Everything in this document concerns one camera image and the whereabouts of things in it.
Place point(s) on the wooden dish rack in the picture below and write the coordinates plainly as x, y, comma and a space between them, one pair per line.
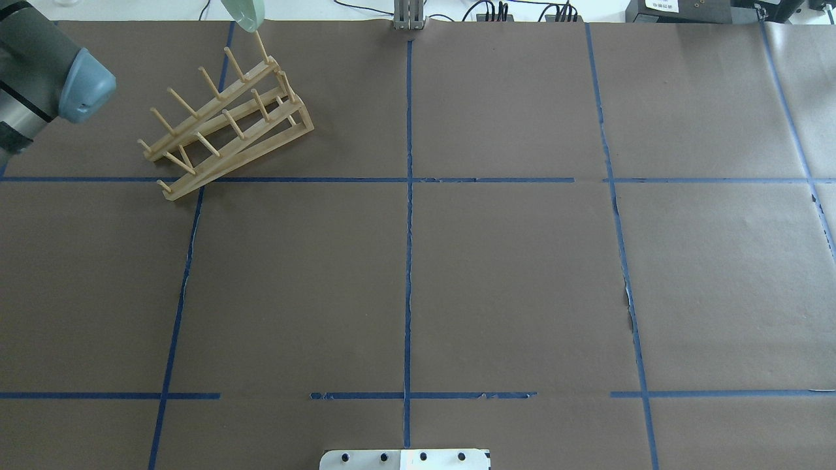
256, 114

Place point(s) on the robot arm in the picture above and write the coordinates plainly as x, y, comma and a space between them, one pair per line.
44, 76

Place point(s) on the aluminium frame post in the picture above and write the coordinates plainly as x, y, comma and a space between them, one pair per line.
409, 15

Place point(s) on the black box with label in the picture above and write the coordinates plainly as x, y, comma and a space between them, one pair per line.
677, 12

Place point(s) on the light green round plate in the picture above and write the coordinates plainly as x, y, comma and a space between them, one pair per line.
248, 14

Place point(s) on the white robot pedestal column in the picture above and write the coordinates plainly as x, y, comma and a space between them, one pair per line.
427, 458

